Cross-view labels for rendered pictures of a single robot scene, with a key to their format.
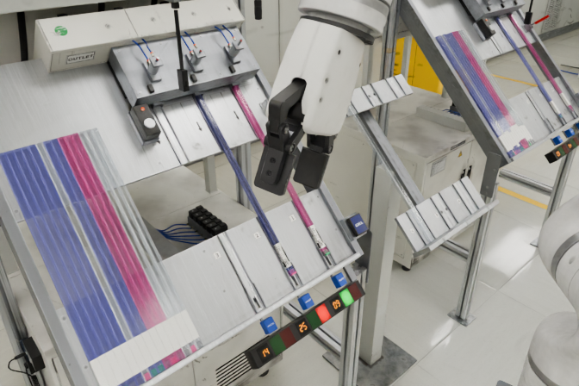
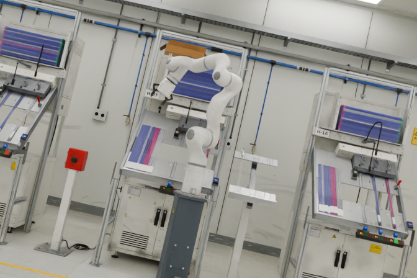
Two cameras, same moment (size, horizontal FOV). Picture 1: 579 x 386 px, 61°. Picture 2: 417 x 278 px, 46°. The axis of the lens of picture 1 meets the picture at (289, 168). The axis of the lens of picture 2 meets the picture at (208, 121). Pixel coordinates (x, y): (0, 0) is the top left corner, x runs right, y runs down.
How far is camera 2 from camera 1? 308 cm
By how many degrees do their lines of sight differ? 51
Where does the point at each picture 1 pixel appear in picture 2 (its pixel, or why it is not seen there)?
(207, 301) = (159, 169)
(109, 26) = (183, 111)
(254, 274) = (176, 173)
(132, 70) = (182, 121)
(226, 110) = not seen: hidden behind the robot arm
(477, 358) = not seen: outside the picture
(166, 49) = (195, 121)
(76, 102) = (165, 124)
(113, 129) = (169, 132)
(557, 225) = not seen: hidden behind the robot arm
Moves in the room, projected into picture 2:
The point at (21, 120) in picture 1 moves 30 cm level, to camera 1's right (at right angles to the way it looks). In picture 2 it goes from (152, 121) to (177, 126)
